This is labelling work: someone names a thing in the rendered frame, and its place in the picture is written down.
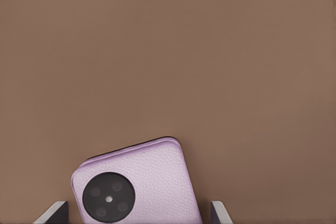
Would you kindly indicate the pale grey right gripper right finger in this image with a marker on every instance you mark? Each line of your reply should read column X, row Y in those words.
column 220, row 213

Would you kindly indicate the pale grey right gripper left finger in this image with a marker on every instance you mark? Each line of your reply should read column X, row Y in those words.
column 53, row 213

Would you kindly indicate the lilac smartphone with round camera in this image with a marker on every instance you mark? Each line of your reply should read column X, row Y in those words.
column 157, row 179

